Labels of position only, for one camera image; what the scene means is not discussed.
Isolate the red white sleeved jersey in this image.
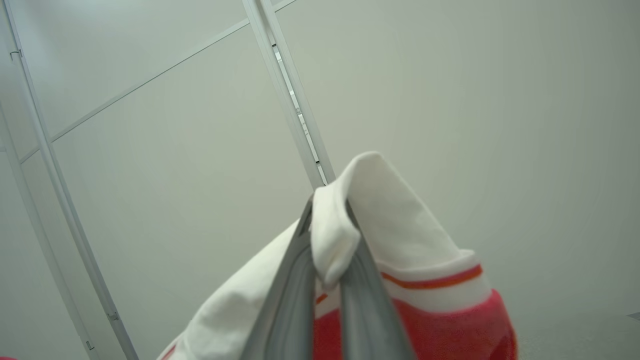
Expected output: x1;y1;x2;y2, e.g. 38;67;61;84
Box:
157;151;519;360

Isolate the pale partition cross rail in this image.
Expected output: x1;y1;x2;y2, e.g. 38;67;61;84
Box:
19;0;297;164

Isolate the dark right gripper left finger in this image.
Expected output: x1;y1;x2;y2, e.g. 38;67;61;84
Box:
240;195;319;360

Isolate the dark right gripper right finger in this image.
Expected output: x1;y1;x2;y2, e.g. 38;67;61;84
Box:
339;199;417;360

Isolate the pale partition frame post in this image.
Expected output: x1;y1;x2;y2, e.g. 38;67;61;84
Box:
0;0;141;360

